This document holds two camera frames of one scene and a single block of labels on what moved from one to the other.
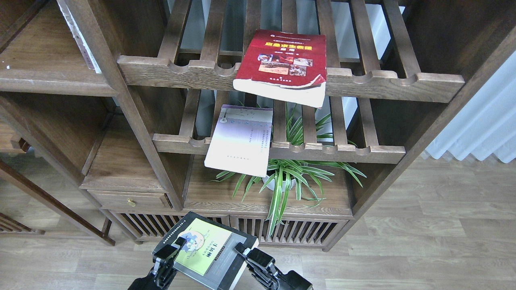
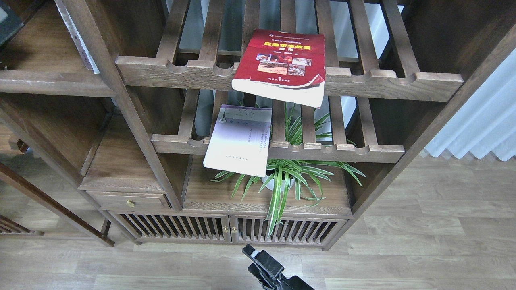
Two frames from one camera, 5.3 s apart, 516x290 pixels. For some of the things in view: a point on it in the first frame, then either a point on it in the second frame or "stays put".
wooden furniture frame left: (54, 202) stays put
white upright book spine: (90, 61) stays put
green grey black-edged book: (210, 255) -> (11, 22)
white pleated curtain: (487, 127) stays put
